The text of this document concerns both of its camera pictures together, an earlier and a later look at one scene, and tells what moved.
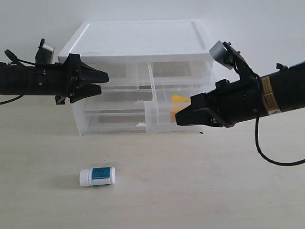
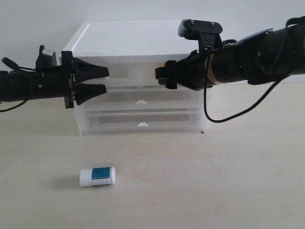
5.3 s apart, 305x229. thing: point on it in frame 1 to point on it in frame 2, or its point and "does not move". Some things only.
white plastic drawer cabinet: [153, 68] does not move
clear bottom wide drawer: [119, 121] does not move
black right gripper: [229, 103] to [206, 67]
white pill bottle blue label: [97, 176] does not move
